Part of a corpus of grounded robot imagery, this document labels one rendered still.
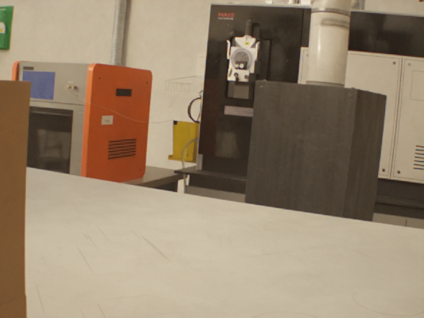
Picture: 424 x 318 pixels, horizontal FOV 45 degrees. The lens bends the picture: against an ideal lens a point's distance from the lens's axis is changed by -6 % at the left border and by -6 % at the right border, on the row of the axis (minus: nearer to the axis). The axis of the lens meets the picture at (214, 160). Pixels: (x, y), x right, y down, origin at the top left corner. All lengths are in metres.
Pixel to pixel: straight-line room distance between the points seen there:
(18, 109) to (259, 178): 1.03
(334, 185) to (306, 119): 0.15
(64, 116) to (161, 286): 1.45
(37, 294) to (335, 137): 0.83
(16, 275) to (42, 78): 1.71
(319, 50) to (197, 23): 2.35
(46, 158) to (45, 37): 2.34
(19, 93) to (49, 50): 3.92
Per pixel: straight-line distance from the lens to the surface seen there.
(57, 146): 1.88
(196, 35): 3.53
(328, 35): 1.24
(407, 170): 2.09
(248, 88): 2.11
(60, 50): 4.07
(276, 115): 1.19
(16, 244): 0.23
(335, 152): 1.14
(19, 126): 0.22
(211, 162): 2.28
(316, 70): 1.24
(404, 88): 2.08
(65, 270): 0.48
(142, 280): 0.46
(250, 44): 2.13
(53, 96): 1.89
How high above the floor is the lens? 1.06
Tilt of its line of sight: 7 degrees down
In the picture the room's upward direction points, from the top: 5 degrees clockwise
